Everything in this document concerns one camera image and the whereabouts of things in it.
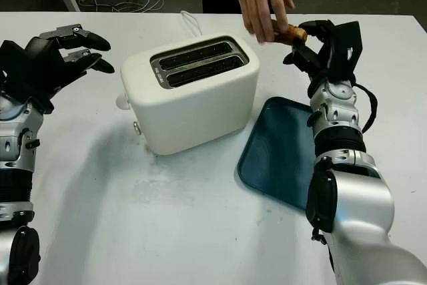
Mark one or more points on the person's right hand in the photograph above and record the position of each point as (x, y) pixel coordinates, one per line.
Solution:
(263, 4)

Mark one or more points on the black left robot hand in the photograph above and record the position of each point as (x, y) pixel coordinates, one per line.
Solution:
(63, 64)

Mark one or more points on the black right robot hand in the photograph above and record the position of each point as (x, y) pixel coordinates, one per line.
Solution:
(320, 61)

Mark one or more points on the browned toast slice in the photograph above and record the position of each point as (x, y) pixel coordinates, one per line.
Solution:
(293, 34)

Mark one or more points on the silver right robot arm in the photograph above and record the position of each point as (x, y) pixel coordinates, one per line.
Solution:
(350, 198)

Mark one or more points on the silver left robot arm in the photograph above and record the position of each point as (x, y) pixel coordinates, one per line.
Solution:
(15, 151)

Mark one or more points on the white toaster lever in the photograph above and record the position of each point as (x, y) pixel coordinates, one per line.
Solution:
(122, 102)

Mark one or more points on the chrome toaster knob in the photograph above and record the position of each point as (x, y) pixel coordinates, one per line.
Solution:
(137, 128)

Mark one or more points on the cream white toaster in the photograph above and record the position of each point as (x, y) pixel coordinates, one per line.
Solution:
(193, 115)

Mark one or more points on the dark blue plastic tray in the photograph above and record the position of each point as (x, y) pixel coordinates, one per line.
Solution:
(277, 158)

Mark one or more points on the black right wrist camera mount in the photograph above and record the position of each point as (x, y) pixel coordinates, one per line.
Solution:
(350, 44)

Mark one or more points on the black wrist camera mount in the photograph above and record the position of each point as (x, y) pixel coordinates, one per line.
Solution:
(16, 68)
(350, 44)

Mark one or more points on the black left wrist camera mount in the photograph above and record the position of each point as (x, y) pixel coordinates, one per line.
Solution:
(16, 68)

